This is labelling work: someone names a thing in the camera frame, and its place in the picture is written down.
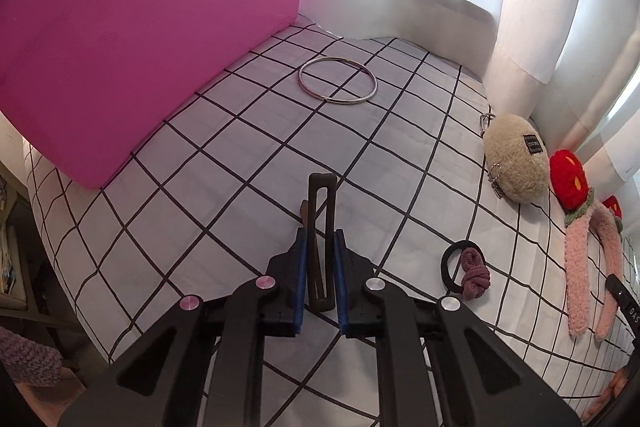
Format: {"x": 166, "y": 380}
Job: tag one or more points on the pink strawberry plush headband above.
{"x": 575, "y": 257}

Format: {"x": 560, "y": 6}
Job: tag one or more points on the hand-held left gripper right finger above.
{"x": 341, "y": 287}

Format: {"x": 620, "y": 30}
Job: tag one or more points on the purple knit garment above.
{"x": 25, "y": 357}

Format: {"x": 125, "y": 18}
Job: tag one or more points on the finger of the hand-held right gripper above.
{"x": 625, "y": 302}

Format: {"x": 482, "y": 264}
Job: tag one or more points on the wooden shelf unit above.
{"x": 20, "y": 257}

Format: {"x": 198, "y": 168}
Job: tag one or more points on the person's right hand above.
{"x": 617, "y": 382}

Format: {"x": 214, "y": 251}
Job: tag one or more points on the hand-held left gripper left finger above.
{"x": 300, "y": 282}

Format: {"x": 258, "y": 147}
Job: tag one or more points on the black checkered white tablecloth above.
{"x": 225, "y": 147}

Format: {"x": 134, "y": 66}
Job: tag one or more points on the brown long hair clip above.
{"x": 313, "y": 207}

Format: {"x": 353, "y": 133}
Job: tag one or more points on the thin metal bangle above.
{"x": 340, "y": 101}

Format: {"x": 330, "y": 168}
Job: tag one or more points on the pink plastic storage box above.
{"x": 150, "y": 32}

